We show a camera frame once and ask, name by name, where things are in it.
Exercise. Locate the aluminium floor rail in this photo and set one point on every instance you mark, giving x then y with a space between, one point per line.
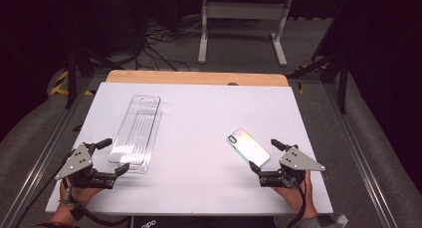
358 148
43 155

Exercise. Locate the iridescent phone case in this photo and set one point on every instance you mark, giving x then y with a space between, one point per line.
249 147

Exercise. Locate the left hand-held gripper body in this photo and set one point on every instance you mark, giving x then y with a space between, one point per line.
75 161

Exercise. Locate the black tripod stand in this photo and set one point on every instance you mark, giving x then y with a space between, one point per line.
71 75
343 82

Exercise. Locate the white table board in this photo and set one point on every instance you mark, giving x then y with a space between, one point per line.
199 121

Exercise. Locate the wooden table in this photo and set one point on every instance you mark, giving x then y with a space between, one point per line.
199 77

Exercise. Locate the yellow black floor tape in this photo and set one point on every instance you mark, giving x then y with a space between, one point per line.
59 85

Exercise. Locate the black box with white print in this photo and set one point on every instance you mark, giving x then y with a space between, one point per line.
199 222

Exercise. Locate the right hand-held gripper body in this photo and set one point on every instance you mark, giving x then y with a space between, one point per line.
295 162

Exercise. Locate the person's left hand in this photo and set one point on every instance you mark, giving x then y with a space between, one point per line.
83 195

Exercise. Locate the white metal stand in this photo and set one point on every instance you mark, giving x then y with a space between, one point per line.
244 11

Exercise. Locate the person's right hand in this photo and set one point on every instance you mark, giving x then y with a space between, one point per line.
295 198

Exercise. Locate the clear plastic rack tray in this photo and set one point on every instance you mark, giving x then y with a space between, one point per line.
137 131

